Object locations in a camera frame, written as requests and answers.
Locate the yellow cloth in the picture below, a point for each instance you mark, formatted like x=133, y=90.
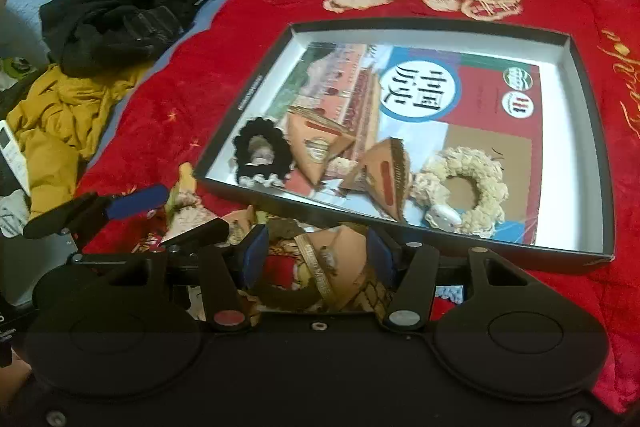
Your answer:
x=55, y=107

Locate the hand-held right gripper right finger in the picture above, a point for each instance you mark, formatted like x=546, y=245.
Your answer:
x=378, y=257

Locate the black scrunchie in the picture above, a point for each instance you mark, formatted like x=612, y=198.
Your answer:
x=241, y=147

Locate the green printed packet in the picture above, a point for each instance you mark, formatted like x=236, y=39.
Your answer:
x=15, y=66

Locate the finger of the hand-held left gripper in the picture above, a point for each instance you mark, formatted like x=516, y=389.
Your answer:
x=137, y=199
x=200, y=234

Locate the orange triangular packet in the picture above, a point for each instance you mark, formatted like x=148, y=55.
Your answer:
x=345, y=257
x=305, y=142
x=385, y=177

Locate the cream scrunchie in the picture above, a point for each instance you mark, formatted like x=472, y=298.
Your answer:
x=480, y=207

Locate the black cloth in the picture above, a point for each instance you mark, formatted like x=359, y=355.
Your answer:
x=110, y=12

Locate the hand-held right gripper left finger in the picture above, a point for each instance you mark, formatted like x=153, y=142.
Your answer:
x=255, y=252

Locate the white remote control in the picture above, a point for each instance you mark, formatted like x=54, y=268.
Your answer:
x=10, y=147

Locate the red printed blanket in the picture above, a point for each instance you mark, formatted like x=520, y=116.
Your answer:
x=550, y=12

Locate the black cardboard box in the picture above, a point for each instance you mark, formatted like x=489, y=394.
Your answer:
x=575, y=157

